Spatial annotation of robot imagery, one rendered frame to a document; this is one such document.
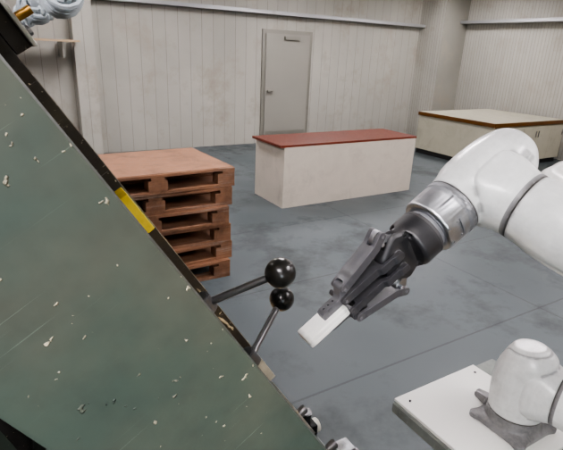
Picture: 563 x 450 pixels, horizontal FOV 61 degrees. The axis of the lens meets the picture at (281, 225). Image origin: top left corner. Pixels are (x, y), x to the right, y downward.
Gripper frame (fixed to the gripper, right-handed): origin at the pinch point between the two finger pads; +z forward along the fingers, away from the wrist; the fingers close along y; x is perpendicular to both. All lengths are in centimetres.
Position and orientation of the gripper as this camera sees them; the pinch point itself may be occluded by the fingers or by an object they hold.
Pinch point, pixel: (323, 322)
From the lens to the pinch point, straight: 66.7
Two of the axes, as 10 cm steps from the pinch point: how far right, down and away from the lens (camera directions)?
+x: -5.0, -3.2, 8.1
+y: 4.3, 7.2, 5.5
